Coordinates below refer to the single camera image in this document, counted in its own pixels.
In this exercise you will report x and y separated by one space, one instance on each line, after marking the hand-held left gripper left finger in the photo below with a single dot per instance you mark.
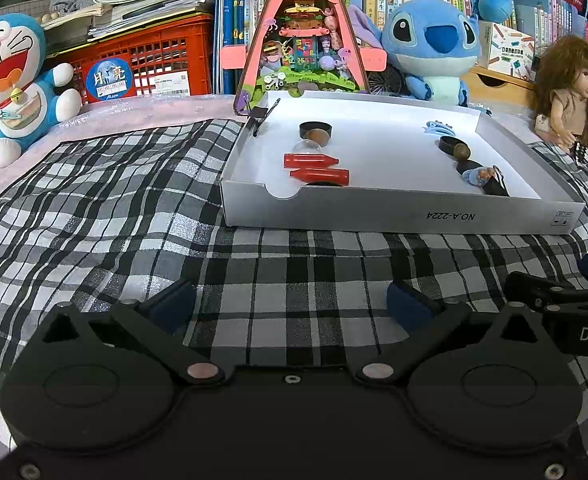
166 305

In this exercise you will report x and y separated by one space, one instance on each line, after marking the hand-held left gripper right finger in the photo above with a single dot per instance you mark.
409 302

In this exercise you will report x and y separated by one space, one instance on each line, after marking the small blue figurine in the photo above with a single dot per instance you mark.
476 175

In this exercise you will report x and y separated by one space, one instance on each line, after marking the black oval pebble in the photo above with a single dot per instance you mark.
469 166

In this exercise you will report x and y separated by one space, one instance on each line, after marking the white cardboard box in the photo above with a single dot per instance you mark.
389 160

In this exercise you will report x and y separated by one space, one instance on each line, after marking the brown walnut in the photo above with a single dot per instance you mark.
462 151

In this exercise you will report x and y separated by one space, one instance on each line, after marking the red bottle-shaped toy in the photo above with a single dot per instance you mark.
319 176
309 161

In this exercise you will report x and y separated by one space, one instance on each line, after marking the black round cap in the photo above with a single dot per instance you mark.
306 127
446 142

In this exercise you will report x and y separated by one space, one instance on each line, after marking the clear plastic dome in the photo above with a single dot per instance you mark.
310 147

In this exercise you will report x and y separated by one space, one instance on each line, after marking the brown wooden ball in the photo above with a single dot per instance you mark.
316 136

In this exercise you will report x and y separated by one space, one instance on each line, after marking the black and white plaid blanket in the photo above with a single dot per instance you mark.
99 210

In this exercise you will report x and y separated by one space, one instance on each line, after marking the brown-haired doll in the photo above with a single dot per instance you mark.
581 85

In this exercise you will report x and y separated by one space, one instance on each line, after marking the pink fleece blanket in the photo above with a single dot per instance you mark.
149 110

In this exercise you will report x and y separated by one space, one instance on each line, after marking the wooden drawer box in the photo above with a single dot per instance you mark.
494 87

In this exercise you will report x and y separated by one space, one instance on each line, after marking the black binder clip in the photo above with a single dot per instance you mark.
258 115

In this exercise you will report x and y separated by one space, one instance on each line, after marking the round blue sticker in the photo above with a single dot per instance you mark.
109 80

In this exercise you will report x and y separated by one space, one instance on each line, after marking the white printed carton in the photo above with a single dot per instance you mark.
509 50

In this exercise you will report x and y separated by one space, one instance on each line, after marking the red plastic crate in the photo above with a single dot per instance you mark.
174 50

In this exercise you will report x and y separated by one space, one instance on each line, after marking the blue alien plush toy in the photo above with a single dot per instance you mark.
434 35

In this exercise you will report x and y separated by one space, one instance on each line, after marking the blue and white plush toy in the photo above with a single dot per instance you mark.
496 4

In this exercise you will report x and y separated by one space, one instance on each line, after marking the pink triangular block house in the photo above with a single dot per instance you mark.
304 35

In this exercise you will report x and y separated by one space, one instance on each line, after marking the blue cat plush toy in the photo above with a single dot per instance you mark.
4 60

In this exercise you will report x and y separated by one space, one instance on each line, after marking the row of thin blue books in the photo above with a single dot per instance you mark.
239 10

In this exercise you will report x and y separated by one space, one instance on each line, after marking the grey storage box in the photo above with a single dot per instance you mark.
24 7

